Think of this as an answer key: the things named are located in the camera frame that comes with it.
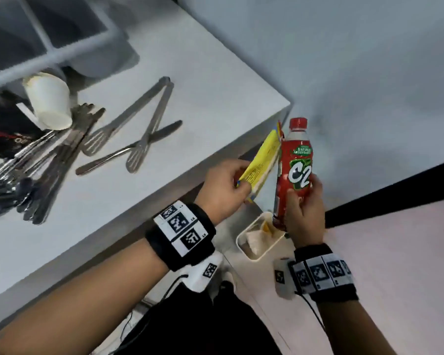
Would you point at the person's right hand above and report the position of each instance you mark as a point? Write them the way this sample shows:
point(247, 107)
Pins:
point(307, 221)

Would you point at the person's left hand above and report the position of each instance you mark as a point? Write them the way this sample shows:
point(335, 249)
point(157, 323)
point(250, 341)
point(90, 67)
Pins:
point(218, 192)

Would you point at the red C2 apple bottle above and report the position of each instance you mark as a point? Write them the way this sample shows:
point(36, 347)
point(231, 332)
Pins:
point(294, 158)

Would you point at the metal tongs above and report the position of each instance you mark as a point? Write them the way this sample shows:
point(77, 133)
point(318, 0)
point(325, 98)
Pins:
point(148, 107)

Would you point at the white paper cup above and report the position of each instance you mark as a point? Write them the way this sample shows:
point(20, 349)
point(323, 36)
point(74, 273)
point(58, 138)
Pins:
point(50, 99)

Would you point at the grey cutlery tray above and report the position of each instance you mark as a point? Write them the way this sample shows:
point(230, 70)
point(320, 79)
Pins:
point(77, 48)

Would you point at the black cup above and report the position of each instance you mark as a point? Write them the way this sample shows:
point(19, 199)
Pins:
point(7, 136)

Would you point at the person's left forearm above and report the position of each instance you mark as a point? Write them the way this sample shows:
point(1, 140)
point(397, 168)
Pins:
point(77, 306)

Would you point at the person's right forearm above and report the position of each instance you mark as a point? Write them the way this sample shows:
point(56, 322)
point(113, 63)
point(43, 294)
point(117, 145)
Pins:
point(351, 329)

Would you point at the cream waste bin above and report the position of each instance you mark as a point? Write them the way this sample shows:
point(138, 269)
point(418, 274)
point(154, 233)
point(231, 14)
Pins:
point(244, 251)

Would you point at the white countertop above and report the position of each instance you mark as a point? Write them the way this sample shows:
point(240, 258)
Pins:
point(214, 70)

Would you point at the black right wristband with markers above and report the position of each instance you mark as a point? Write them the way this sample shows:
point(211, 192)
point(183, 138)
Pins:
point(323, 273)

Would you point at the black wristband with markers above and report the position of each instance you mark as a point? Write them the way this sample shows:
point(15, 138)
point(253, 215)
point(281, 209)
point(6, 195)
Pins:
point(323, 273)
point(181, 236)

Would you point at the black left wristband with markers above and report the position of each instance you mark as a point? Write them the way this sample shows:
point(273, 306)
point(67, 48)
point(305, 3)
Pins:
point(181, 236)

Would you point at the cream shoe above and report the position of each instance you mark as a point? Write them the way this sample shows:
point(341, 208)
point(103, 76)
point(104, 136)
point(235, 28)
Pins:
point(225, 282)

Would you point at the black striped trousers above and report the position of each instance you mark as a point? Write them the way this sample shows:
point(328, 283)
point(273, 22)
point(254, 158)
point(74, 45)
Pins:
point(207, 329)

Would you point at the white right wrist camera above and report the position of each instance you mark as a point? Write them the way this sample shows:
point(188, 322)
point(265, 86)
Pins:
point(283, 279)

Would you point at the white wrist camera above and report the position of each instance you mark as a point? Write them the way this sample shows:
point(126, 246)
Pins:
point(283, 279)
point(205, 273)

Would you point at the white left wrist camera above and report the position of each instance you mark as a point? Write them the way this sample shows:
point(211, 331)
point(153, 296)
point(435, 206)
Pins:
point(205, 273)

